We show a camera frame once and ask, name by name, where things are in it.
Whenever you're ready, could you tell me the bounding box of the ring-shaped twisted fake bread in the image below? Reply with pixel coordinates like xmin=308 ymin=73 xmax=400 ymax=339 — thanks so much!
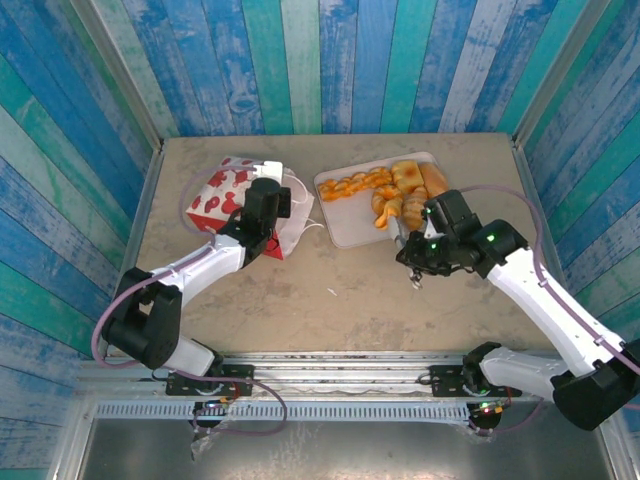
xmin=370 ymin=184 xmax=405 ymax=231

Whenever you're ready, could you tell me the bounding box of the white paper bag red print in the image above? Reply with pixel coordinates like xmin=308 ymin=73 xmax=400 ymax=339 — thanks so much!
xmin=184 ymin=155 xmax=326 ymax=261

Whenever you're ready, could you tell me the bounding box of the square fake toast loaf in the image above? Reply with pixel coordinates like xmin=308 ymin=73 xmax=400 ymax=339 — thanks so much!
xmin=389 ymin=159 xmax=424 ymax=195

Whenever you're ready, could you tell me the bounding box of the braided fake bread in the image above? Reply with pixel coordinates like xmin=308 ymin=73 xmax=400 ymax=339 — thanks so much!
xmin=318 ymin=167 xmax=394 ymax=203

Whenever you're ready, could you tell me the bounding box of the long fake baguette loaf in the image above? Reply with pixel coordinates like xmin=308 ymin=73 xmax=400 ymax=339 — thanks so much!
xmin=418 ymin=162 xmax=450 ymax=199

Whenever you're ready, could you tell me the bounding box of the white plastic tray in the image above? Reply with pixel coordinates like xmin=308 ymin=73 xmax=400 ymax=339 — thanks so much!
xmin=313 ymin=151 xmax=451 ymax=250

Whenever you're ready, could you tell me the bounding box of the steel sheet panel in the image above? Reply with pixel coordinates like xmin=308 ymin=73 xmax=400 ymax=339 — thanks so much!
xmin=74 ymin=417 xmax=619 ymax=480

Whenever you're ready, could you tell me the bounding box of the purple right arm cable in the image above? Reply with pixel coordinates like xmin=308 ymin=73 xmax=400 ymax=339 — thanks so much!
xmin=457 ymin=183 xmax=640 ymax=437

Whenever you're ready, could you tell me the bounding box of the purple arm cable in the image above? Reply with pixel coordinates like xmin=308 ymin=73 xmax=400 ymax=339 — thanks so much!
xmin=91 ymin=166 xmax=290 ymax=436
xmin=457 ymin=183 xmax=640 ymax=437

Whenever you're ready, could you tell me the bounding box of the aluminium table side rail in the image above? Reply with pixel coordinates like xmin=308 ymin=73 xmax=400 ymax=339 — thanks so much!
xmin=512 ymin=139 xmax=592 ymax=361
xmin=93 ymin=144 xmax=166 ymax=360

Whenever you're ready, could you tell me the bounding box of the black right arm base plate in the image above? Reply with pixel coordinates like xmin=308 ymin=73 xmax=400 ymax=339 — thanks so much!
xmin=428 ymin=363 xmax=523 ymax=399

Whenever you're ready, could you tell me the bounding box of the aluminium mounting rail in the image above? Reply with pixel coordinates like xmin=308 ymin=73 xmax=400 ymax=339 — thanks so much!
xmin=74 ymin=351 xmax=610 ymax=401

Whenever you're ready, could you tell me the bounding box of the grey slotted cable duct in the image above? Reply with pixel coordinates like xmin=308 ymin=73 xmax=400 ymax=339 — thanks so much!
xmin=93 ymin=401 xmax=474 ymax=423

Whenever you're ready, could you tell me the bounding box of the black round cable mount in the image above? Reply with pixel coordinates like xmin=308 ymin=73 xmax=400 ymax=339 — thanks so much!
xmin=469 ymin=413 xmax=504 ymax=436
xmin=189 ymin=413 xmax=224 ymax=460

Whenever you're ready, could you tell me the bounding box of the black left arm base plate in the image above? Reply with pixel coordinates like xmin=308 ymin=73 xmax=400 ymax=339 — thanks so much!
xmin=164 ymin=363 xmax=256 ymax=398

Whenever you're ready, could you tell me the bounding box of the aluminium frame post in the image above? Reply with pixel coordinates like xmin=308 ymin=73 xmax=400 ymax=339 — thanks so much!
xmin=69 ymin=0 xmax=164 ymax=151
xmin=510 ymin=0 xmax=615 ymax=149

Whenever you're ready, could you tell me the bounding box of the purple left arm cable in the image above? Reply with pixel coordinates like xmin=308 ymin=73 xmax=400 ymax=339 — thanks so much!
xmin=91 ymin=166 xmax=290 ymax=436

